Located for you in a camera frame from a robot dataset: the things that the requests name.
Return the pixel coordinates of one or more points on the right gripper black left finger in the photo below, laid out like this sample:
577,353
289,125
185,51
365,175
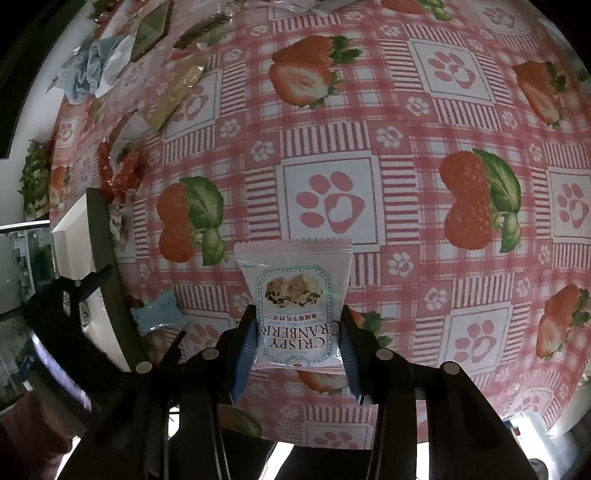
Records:
165,424

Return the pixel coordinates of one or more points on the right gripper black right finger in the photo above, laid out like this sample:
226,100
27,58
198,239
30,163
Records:
467,438

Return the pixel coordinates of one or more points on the white cranberry crisp packet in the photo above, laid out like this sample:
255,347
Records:
299,289

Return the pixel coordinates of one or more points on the gold tan snack bar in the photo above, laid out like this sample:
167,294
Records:
172,96

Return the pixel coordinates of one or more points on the light blue candy packet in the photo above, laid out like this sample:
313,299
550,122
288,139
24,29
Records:
161,313

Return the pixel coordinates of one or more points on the green leafy plant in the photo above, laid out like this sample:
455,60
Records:
35,179

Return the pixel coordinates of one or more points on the red foil snack packets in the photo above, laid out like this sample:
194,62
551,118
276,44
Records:
121,168

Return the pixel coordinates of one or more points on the blue white crumpled cloth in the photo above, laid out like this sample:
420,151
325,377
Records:
92,69

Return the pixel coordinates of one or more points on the strawberry paw print tablecloth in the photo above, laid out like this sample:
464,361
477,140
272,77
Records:
448,140

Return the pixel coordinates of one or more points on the smartphone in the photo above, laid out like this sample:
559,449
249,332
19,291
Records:
152,28

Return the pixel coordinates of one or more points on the dark long snack bar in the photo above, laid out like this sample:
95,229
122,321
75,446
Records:
208,31

